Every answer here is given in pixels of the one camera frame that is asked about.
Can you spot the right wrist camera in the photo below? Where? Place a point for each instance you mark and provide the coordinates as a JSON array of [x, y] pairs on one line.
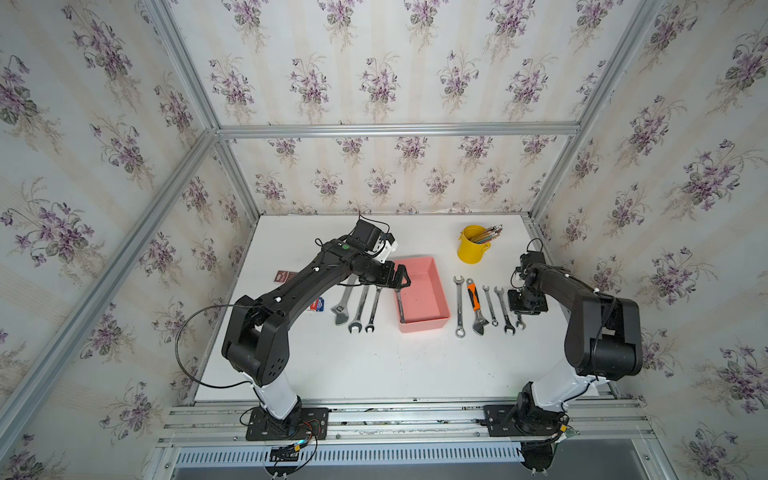
[[531, 258]]

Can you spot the silver end wrench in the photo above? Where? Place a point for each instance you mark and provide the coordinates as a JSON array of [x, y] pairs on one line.
[[400, 306]]

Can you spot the aluminium rail frame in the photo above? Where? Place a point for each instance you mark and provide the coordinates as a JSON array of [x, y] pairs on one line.
[[414, 433]]

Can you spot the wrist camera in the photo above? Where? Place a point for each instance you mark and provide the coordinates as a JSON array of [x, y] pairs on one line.
[[531, 258], [384, 247]]

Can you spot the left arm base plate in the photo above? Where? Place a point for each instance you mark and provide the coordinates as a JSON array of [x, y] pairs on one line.
[[298, 425]]

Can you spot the medium end wrench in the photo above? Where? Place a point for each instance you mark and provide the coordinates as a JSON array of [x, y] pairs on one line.
[[509, 328]]

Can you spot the thin small silver wrench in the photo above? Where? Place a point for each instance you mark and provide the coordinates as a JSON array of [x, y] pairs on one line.
[[486, 290]]

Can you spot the short end wrench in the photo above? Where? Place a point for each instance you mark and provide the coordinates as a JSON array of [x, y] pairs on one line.
[[460, 330]]

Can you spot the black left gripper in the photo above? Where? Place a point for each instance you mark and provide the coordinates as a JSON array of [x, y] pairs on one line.
[[385, 278]]

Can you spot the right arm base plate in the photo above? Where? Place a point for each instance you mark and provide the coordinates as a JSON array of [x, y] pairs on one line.
[[511, 421]]

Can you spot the red card package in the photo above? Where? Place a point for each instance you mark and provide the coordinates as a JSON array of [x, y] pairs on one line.
[[283, 276]]

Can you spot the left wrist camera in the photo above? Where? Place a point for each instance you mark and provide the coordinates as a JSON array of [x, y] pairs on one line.
[[384, 247]]

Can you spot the small circuit board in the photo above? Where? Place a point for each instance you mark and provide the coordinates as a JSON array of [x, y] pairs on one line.
[[284, 453]]

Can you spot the pink plastic storage box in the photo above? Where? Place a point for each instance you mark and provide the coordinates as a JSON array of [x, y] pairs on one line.
[[425, 304]]

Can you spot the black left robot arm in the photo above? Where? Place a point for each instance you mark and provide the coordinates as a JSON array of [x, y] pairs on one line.
[[256, 342]]

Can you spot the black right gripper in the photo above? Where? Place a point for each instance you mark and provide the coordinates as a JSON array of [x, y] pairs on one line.
[[514, 307]]

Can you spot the yellow pencil cup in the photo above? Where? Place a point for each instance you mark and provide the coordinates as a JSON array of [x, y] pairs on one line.
[[468, 250]]

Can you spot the large combination wrench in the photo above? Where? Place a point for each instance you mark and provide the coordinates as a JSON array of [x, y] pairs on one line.
[[356, 325]]

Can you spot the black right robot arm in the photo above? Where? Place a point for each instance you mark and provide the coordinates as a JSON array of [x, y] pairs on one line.
[[602, 343]]

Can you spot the large forged steel wrench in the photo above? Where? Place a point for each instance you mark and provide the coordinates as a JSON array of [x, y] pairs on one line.
[[340, 310]]

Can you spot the colored pencils bunch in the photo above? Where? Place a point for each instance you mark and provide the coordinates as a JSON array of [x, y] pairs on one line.
[[487, 234]]

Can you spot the small combination wrench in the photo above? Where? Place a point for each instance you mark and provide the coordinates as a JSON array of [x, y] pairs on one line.
[[370, 326]]

